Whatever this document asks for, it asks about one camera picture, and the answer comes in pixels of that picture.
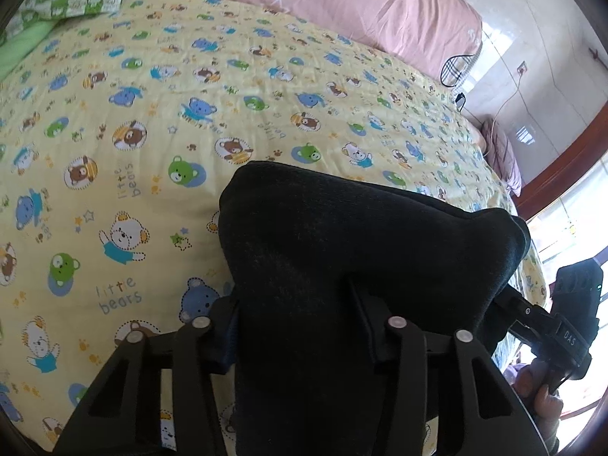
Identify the person's right hand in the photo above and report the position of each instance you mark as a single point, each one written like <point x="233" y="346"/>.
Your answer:
<point x="527" y="380"/>

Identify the pink pillow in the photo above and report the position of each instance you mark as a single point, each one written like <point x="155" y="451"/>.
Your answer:
<point x="477" y="135"/>

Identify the wall socket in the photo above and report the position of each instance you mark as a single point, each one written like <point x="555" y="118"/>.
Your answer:
<point x="522" y="67"/>

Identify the pink striped cushion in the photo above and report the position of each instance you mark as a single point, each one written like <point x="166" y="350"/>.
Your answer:
<point x="503" y="156"/>

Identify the yellow bear print bedsheet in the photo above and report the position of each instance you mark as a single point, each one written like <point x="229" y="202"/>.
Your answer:
<point x="142" y="104"/>

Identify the light green blanket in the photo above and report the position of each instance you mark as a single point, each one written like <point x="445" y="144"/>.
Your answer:
<point x="19" y="42"/>

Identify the black pants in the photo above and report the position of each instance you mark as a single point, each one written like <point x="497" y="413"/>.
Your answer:
<point x="308" y="256"/>

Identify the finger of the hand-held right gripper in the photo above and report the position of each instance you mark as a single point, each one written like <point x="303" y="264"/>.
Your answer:
<point x="522" y="311"/>

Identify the reddish wooden frame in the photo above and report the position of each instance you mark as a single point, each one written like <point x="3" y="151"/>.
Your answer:
<point x="560" y="171"/>

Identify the black charger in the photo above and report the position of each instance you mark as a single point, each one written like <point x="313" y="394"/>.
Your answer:
<point x="460" y="99"/>

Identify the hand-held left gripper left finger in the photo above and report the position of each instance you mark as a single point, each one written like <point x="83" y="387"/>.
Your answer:
<point x="223" y="342"/>

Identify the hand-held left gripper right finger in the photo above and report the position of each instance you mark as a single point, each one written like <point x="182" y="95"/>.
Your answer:
<point x="380" y="342"/>

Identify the pink heart print quilt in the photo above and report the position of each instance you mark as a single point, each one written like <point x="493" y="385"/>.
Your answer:
<point x="332" y="4"/>

